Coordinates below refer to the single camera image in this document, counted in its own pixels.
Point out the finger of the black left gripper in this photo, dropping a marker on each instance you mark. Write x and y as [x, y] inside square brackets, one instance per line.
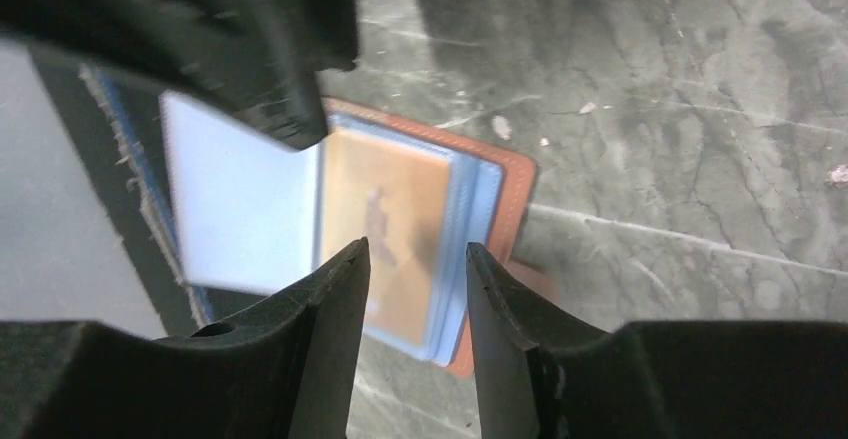
[256, 60]

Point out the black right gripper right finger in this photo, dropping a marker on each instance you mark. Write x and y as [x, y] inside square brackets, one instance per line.
[543, 373]

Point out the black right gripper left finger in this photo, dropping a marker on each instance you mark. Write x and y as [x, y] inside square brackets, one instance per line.
[281, 368]

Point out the tan card holder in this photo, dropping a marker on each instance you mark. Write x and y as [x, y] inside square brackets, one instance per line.
[254, 216]

